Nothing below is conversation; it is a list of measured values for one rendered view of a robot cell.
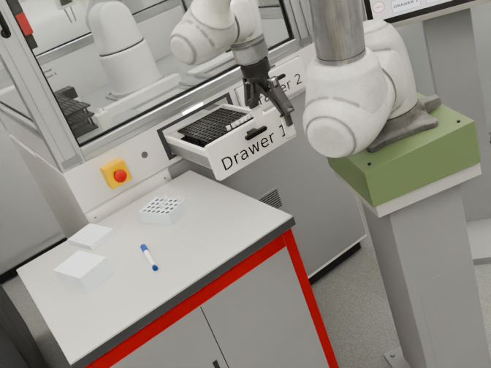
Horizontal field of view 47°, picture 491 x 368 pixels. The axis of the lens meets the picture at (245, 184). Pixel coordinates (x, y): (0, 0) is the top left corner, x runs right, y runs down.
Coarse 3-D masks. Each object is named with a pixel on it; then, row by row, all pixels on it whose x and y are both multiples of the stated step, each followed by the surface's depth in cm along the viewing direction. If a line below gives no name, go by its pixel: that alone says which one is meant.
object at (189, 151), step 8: (224, 104) 195; (208, 112) 194; (248, 112) 183; (192, 120) 191; (168, 136) 185; (176, 136) 189; (184, 136) 191; (168, 144) 186; (176, 144) 180; (184, 144) 174; (192, 144) 171; (176, 152) 183; (184, 152) 177; (192, 152) 171; (200, 152) 166; (192, 160) 175; (200, 160) 169; (208, 160) 163
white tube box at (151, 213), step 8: (152, 200) 169; (160, 200) 168; (168, 200) 166; (176, 200) 165; (184, 200) 163; (144, 208) 167; (152, 208) 166; (168, 208) 161; (176, 208) 160; (184, 208) 163; (144, 216) 164; (152, 216) 162; (160, 216) 160; (168, 216) 158; (176, 216) 160; (168, 224) 160
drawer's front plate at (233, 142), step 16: (272, 112) 165; (240, 128) 160; (256, 128) 163; (272, 128) 166; (208, 144) 157; (224, 144) 158; (240, 144) 161; (256, 144) 164; (272, 144) 167; (224, 160) 160; (240, 160) 162; (224, 176) 161
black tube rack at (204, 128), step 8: (216, 112) 189; (224, 112) 186; (232, 112) 184; (240, 112) 181; (200, 120) 186; (208, 120) 184; (216, 120) 181; (224, 120) 179; (232, 120) 178; (184, 128) 186; (192, 128) 183; (200, 128) 181; (208, 128) 178; (216, 128) 175; (224, 128) 173; (232, 128) 171; (192, 136) 176; (200, 136) 174; (208, 136) 172; (200, 144) 176
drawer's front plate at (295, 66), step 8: (288, 64) 203; (296, 64) 204; (272, 72) 200; (280, 72) 202; (288, 72) 203; (296, 72) 205; (304, 72) 207; (280, 80) 202; (288, 80) 204; (296, 80) 206; (304, 80) 208; (240, 88) 194; (288, 88) 205; (296, 88) 207; (240, 96) 195; (264, 96) 200; (240, 104) 197; (264, 104) 201
